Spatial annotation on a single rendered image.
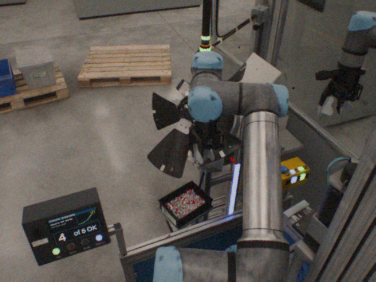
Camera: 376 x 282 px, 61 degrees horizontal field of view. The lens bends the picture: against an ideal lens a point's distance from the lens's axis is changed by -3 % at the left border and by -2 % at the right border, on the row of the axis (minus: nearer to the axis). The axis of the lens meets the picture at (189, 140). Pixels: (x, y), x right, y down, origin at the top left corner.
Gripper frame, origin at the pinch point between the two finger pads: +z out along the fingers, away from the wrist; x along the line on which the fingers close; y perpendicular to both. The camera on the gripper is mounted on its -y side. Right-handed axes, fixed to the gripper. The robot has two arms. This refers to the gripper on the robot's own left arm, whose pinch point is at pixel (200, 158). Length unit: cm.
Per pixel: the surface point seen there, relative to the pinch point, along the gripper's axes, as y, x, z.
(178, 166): -45, 11, 47
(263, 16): -80, 76, -10
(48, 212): -14, -49, 18
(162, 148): -55, 6, 42
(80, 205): -12.5, -38.9, 17.8
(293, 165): -13, 56, 36
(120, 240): -14, -28, 47
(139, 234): -81, -9, 144
